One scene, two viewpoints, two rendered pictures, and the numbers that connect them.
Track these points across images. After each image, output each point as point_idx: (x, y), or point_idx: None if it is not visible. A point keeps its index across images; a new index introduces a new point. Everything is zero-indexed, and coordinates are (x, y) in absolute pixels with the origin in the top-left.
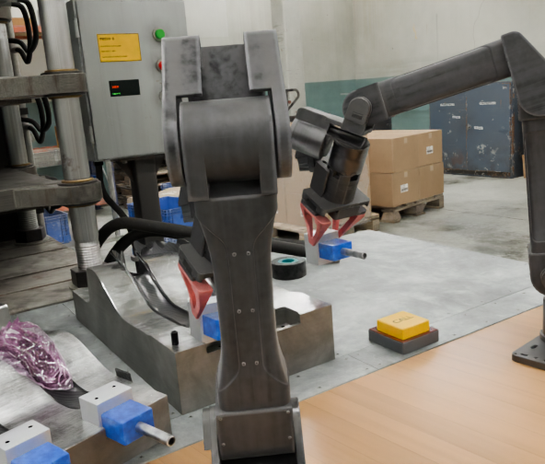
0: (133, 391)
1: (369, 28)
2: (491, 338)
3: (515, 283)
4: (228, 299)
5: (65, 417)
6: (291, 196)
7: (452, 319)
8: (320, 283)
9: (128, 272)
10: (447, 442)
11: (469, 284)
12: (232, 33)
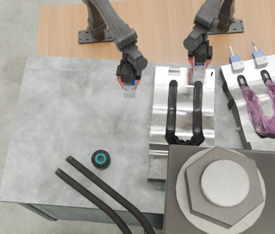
0: (227, 74)
1: None
2: (108, 53)
3: (51, 76)
4: None
5: (247, 73)
6: None
7: (102, 70)
8: (101, 138)
9: (202, 127)
10: (168, 27)
11: (64, 87)
12: None
